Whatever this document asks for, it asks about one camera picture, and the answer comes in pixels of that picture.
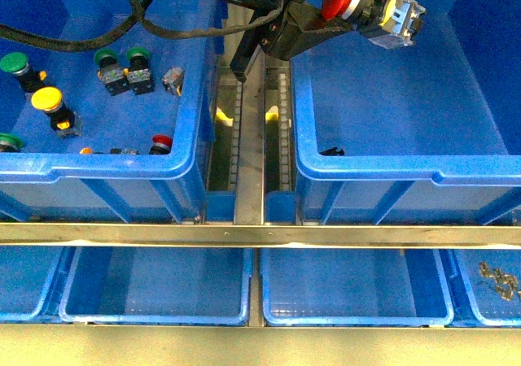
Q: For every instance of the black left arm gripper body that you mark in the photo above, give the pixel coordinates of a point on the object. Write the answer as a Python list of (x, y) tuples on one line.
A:
[(298, 28)]

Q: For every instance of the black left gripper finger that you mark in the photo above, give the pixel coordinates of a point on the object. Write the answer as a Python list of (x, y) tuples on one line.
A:
[(244, 54)]

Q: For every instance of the red mushroom push button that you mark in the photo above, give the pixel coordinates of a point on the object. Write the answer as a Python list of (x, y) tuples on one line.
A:
[(390, 24)]

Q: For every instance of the yellow mushroom push button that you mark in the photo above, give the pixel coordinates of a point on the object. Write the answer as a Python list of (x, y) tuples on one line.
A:
[(64, 121)]

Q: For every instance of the grey contact block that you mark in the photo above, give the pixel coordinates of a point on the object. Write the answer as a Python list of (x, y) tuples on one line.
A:
[(172, 81)]

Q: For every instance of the green push button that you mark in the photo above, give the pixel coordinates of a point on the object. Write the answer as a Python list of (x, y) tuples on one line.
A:
[(110, 72), (139, 74), (10, 143), (17, 65)]

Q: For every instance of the small black clip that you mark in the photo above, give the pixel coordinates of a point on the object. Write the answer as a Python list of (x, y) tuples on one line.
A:
[(333, 151)]

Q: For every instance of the red push button in bin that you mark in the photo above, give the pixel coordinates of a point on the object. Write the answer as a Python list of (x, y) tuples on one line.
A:
[(162, 145)]

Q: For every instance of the blue left parts bin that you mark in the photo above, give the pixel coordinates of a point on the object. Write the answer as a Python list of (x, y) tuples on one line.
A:
[(49, 179)]

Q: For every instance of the blue middle plastic bin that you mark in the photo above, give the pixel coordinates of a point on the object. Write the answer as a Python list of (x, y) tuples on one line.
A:
[(431, 132)]

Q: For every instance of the orange push button in bin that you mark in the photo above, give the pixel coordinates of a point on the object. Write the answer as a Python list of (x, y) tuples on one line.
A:
[(86, 151)]

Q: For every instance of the green push button far left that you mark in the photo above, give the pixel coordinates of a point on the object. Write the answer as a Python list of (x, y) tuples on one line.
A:
[(17, 65)]

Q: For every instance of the horizontal steel rack bar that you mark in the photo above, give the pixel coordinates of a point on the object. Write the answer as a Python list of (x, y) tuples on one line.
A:
[(262, 236)]

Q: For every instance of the lower blue bin middle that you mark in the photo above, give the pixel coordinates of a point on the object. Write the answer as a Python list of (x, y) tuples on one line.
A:
[(354, 287)]

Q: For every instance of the green push button lower left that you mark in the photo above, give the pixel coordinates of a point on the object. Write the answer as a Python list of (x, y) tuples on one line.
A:
[(10, 143)]

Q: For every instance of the lower blue bin with clips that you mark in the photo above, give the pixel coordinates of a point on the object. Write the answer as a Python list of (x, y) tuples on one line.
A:
[(475, 302)]

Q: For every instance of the lower blue bin far left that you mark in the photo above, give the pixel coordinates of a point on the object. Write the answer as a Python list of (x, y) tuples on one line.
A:
[(32, 283)]

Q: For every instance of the pile of small metal clips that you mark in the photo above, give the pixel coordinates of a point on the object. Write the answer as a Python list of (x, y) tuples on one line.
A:
[(505, 284)]

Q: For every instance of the metal roller rack frame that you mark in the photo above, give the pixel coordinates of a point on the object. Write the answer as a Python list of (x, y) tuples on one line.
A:
[(236, 175)]

